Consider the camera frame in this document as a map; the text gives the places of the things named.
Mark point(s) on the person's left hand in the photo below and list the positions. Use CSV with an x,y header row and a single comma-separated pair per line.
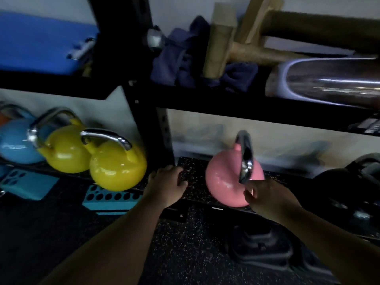
x,y
164,186

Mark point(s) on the person's right hand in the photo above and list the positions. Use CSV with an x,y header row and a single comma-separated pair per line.
x,y
273,201

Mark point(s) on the black metal rack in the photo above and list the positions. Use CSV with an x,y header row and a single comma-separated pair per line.
x,y
207,106

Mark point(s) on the person's right forearm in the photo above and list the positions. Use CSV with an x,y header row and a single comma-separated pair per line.
x,y
341,246

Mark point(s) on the person's left forearm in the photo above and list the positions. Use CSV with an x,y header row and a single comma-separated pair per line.
x,y
112,249

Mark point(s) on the blue perforated block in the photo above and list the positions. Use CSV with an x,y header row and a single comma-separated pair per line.
x,y
29,185
110,200

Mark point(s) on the dark blue cloth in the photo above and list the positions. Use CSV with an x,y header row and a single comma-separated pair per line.
x,y
175,62

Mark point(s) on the shiny chrome cylinder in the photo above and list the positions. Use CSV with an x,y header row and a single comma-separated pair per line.
x,y
332,83

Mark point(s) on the wooden mallet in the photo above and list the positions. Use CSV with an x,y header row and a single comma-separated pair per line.
x,y
219,47
255,17

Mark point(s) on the white tag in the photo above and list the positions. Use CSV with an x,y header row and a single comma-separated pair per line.
x,y
81,48

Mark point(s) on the dark brown roller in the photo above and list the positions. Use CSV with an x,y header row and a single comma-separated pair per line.
x,y
326,31

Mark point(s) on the blue foam mat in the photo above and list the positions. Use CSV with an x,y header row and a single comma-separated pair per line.
x,y
38,41

